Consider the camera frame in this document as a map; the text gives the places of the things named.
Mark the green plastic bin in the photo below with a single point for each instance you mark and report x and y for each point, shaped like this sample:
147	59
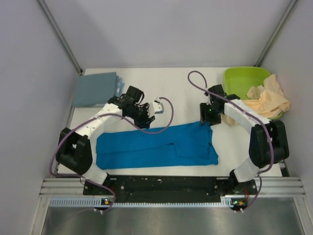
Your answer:
240	79

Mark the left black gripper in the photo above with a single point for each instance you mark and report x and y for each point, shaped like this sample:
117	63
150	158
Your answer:
145	123

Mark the aluminium corner post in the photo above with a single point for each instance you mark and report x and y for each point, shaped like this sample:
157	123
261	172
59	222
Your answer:
59	35
277	31

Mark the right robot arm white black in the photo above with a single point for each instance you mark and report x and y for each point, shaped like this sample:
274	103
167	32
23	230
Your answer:
268	142

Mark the bright blue t shirt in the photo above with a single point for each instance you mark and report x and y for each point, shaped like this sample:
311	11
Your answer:
181	145

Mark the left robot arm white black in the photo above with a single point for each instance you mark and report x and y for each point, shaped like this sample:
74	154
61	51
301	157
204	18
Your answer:
77	150

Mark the left aluminium corner post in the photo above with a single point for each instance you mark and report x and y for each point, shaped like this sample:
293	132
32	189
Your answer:
59	35

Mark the right aluminium corner post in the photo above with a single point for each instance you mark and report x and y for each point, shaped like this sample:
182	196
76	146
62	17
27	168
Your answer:
277	31

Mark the aluminium frame rail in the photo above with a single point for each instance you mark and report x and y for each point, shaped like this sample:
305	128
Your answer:
271	187

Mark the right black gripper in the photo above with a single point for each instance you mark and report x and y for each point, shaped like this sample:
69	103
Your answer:
205	117

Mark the light blue cable duct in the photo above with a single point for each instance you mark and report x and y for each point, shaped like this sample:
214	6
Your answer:
104	203

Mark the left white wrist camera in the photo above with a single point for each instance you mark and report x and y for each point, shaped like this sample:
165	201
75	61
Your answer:
155	107

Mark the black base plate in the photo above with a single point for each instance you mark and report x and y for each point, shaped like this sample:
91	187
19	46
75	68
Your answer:
176	189

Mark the peach t shirt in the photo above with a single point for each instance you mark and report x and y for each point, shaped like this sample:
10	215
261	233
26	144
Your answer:
269	98

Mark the folded grey-blue t shirt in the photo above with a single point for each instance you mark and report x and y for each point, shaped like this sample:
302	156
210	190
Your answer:
94	89

